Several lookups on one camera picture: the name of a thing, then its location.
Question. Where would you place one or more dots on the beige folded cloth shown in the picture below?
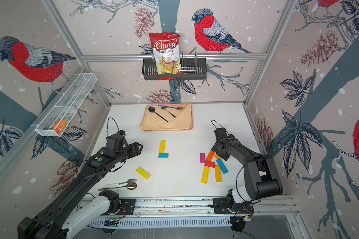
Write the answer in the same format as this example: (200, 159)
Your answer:
(183, 120)

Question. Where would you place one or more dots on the magenta block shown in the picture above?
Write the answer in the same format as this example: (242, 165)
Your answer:
(202, 157)

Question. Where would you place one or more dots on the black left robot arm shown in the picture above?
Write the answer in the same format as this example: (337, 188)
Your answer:
(59, 220)

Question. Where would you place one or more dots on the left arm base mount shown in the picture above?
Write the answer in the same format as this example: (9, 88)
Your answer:
(122, 206)

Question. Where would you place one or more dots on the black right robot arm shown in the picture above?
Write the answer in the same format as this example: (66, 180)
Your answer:
(260, 175)

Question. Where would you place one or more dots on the silver fork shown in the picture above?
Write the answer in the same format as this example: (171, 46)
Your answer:
(121, 183)

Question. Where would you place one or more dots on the teal long block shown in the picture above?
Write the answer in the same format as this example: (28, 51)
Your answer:
(222, 166)

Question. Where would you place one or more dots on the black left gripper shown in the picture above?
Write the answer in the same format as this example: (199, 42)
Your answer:
(135, 149)

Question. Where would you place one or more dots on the orange block upper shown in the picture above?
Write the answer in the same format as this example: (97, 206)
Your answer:
(210, 156)

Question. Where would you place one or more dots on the white wire mesh basket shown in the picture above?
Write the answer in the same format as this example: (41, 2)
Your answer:
(68, 102)

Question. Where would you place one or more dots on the teal short block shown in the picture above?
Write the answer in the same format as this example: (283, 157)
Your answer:
(164, 155)

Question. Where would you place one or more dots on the silver spoon on cloth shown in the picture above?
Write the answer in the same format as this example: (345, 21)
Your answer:
(166, 109)

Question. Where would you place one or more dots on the black ladle spoon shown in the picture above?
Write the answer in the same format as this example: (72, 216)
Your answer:
(152, 109)

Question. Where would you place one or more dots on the orange long block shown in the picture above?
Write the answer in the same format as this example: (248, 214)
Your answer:
(217, 171)

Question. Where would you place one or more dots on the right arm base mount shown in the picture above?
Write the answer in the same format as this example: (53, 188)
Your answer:
(224, 206)

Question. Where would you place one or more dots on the yellow long block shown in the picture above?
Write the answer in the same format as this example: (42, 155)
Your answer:
(205, 175)

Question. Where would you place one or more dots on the red cassava chips bag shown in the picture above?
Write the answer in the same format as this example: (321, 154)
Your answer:
(165, 48)

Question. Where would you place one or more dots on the copper spoon on cloth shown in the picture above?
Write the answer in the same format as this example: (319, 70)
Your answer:
(177, 108)

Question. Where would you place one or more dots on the black wall rack basket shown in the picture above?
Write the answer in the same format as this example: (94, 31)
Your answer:
(192, 68)

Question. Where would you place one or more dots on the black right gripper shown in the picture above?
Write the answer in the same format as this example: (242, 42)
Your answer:
(214, 149)

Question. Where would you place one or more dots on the red block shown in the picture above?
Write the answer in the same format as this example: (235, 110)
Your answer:
(209, 164)

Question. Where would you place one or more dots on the copper spoon near base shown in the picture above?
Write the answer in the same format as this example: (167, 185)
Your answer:
(130, 186)

